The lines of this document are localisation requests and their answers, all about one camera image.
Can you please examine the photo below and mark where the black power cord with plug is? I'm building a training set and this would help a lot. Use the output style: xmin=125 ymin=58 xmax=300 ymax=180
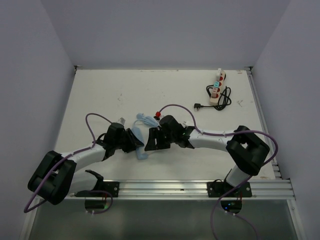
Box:
xmin=193 ymin=84 xmax=233 ymax=111

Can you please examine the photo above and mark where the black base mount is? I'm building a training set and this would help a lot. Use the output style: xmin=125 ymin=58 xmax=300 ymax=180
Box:
xmin=69 ymin=169 xmax=120 ymax=198
xmin=206 ymin=179 xmax=253 ymax=198

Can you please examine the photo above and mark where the cyan plug on strip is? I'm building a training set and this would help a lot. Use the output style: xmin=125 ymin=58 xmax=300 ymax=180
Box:
xmin=213 ymin=81 xmax=220 ymax=89

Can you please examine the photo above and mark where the light blue power strip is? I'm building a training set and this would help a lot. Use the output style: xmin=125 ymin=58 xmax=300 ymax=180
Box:
xmin=131 ymin=126 xmax=149 ymax=160

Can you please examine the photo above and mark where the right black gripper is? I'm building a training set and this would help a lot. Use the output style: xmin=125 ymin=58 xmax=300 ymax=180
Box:
xmin=146 ymin=126 xmax=177 ymax=151

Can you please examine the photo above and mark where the right aluminium side rail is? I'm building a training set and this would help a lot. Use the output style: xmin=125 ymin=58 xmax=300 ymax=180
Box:
xmin=244 ymin=66 xmax=283 ymax=180

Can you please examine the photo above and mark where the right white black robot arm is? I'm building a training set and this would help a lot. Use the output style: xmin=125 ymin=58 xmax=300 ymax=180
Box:
xmin=144 ymin=115 xmax=270 ymax=197

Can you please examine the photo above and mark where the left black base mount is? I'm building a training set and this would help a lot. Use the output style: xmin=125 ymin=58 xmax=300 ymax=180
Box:
xmin=69 ymin=169 xmax=120 ymax=198

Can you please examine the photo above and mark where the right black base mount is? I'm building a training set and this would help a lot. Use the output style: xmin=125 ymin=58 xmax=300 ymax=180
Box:
xmin=206 ymin=179 xmax=253 ymax=198

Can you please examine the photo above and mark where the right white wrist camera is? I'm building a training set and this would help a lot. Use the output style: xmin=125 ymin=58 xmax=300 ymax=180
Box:
xmin=182 ymin=121 xmax=192 ymax=127

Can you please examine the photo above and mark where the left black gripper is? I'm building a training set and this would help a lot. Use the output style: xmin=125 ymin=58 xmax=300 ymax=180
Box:
xmin=114 ymin=128 xmax=143 ymax=153

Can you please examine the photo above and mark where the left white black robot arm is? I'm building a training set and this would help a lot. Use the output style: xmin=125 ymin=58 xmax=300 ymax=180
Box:
xmin=27 ymin=122 xmax=144 ymax=205

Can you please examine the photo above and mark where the aluminium mounting rail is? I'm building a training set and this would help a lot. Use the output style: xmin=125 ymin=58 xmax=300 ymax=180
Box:
xmin=62 ymin=180 xmax=295 ymax=201

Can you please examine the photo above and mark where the white plug adapter on strip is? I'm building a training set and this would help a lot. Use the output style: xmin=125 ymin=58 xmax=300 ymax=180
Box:
xmin=216 ymin=68 xmax=222 ymax=79

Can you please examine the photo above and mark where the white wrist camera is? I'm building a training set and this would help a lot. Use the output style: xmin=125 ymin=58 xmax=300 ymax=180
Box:
xmin=182 ymin=121 xmax=192 ymax=127
xmin=117 ymin=117 xmax=126 ymax=125

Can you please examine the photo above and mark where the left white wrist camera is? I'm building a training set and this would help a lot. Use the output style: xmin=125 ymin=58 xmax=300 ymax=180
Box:
xmin=117 ymin=117 xmax=126 ymax=125

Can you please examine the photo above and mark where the beige red power strip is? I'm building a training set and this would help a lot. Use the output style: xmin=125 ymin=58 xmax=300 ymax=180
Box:
xmin=209 ymin=68 xmax=226 ymax=107

